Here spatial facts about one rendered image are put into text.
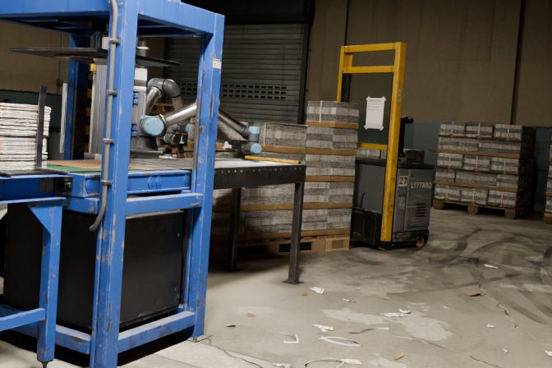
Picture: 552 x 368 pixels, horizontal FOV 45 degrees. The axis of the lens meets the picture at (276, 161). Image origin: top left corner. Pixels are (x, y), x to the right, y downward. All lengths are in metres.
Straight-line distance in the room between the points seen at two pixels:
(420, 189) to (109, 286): 4.08
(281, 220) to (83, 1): 3.02
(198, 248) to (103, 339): 0.67
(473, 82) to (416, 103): 1.01
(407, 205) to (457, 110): 5.49
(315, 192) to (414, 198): 1.10
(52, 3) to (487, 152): 7.63
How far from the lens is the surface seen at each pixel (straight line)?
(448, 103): 11.62
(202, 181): 3.17
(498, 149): 9.74
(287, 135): 5.36
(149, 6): 2.83
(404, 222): 6.27
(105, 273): 2.77
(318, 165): 5.60
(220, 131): 4.95
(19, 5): 3.17
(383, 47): 6.14
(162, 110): 11.74
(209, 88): 3.16
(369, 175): 6.33
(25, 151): 2.84
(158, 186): 3.14
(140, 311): 3.10
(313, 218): 5.63
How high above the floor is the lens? 1.04
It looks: 3 degrees down
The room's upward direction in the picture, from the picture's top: 4 degrees clockwise
